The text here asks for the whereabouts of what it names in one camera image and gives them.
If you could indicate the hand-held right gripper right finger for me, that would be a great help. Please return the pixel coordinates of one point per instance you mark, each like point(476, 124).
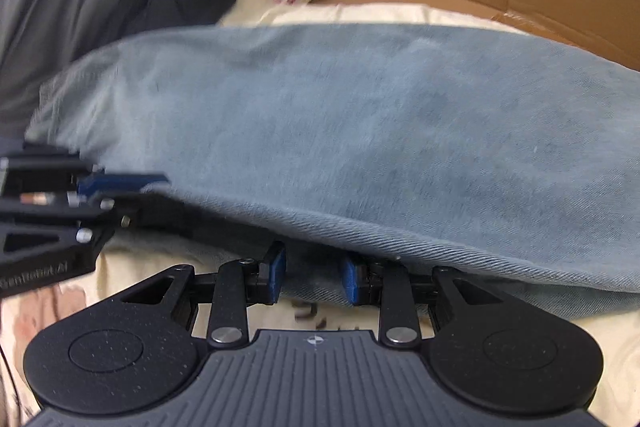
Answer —
point(350, 282)

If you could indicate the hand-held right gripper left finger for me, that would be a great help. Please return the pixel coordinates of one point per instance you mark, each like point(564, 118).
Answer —
point(277, 274)

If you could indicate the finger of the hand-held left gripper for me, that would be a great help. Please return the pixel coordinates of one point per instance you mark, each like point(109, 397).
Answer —
point(125, 182)
point(145, 212)

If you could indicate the blue denim pants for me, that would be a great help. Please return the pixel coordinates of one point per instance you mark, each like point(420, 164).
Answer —
point(350, 132)

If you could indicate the dark grey pillow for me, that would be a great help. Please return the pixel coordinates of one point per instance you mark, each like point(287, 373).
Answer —
point(55, 7)

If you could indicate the bear print bedsheet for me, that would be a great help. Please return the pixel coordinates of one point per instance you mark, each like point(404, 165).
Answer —
point(615, 347)

